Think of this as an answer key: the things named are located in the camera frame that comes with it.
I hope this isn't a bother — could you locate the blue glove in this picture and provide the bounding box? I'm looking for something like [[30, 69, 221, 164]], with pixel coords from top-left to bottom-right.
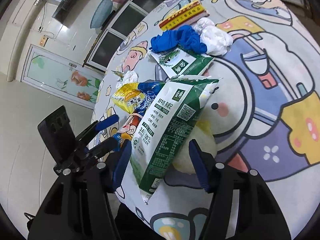
[[150, 25, 207, 54]]

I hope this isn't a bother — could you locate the red yellow seasoning box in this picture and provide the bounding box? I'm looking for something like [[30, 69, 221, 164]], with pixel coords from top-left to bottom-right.
[[158, 0, 209, 31]]

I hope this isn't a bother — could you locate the green white milk bag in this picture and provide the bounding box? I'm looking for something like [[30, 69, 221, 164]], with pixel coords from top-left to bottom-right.
[[130, 75, 219, 203]]

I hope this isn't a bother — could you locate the kitchen counter cabinet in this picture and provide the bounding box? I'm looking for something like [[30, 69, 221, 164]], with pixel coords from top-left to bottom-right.
[[83, 0, 201, 73]]

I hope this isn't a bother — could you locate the small white crumpled tissue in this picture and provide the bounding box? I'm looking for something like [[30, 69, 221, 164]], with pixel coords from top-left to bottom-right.
[[116, 70, 138, 89]]

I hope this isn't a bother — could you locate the green white flat carton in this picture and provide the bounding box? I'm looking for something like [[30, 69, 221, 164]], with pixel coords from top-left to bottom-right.
[[149, 47, 214, 78]]

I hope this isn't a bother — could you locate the white plastic bag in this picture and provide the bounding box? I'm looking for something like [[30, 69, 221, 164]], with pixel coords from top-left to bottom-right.
[[193, 17, 233, 56]]

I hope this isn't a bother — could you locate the cartoon print tablecloth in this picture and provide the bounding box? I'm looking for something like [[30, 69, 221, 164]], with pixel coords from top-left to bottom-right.
[[90, 0, 319, 239]]

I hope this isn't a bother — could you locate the blue basin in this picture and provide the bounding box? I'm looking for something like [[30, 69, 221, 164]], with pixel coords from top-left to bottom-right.
[[90, 0, 113, 29]]

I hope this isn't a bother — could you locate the yellow blue snack bag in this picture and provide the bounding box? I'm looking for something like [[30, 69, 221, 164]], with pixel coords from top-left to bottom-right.
[[111, 81, 165, 122]]

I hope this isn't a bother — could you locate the glass door with flowers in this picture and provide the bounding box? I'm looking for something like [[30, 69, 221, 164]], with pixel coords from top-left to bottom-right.
[[22, 44, 104, 109]]

